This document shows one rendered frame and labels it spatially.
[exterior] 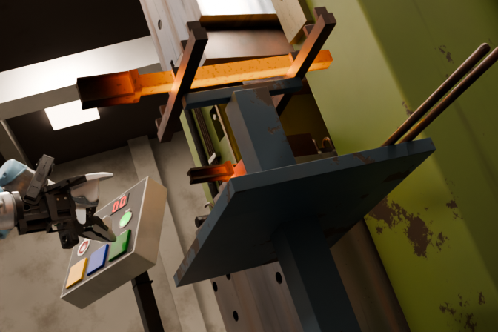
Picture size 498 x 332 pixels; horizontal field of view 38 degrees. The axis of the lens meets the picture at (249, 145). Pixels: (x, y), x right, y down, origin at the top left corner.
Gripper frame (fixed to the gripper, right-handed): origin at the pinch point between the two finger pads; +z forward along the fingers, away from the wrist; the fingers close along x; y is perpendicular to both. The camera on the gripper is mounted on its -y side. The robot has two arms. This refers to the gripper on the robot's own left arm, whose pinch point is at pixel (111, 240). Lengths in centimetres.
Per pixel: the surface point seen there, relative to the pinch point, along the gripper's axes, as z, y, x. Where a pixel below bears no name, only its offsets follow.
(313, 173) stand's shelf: -32, -58, -98
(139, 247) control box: 4.9, -2.9, -6.9
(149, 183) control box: 4.2, 20.0, -6.9
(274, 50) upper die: -1, 29, -62
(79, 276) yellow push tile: 2.5, -2.5, 17.2
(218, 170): -2.9, -4.4, -45.8
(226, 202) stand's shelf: -38, -61, -89
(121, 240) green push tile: 2.5, 1.0, -0.9
